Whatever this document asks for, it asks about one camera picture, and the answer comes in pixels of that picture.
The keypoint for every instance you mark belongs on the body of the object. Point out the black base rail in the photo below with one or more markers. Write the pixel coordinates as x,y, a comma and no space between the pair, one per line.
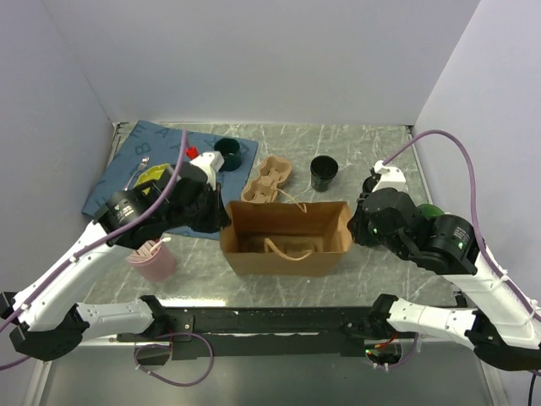
267,331

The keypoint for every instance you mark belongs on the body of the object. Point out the green dotted plate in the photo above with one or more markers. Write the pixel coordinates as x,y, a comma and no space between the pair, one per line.
152,173

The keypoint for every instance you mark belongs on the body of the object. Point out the brown pulp cup carrier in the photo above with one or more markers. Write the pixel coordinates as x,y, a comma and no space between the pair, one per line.
295,247

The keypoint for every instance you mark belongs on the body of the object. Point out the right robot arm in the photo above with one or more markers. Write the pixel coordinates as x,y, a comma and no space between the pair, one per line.
503,326

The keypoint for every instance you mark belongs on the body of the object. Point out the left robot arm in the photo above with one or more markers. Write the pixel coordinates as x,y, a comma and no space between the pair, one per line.
49,317

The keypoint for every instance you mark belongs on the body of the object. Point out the pink straw cup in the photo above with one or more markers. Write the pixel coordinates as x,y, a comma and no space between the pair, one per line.
153,260

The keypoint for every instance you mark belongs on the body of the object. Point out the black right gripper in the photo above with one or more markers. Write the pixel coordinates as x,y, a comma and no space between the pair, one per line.
356,227

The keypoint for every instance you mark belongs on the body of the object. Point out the silver fork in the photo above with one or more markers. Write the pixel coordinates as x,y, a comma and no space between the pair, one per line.
142,165

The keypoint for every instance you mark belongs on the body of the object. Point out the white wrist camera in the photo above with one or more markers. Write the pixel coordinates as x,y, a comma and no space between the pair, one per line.
210,162
388,177

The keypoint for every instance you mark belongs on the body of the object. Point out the blue alphabet placemat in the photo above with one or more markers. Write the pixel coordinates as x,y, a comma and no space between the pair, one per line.
161,145

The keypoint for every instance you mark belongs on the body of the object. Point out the dark green mug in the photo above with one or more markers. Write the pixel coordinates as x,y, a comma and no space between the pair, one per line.
230,150

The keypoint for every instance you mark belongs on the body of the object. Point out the black cup stack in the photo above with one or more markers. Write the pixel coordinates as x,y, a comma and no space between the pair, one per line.
323,170

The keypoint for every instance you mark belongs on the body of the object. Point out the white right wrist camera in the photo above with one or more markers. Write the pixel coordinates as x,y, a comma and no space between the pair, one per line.
388,177

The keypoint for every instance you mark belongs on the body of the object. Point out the brown paper bag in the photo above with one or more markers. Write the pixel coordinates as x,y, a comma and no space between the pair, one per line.
324,223

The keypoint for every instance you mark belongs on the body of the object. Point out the black takeout coffee cup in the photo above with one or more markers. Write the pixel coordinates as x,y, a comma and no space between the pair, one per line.
369,184

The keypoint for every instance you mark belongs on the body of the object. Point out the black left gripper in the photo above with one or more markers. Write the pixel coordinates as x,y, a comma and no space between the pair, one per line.
219,216

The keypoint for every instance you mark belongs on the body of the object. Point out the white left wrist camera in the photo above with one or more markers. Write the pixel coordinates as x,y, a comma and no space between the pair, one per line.
210,162

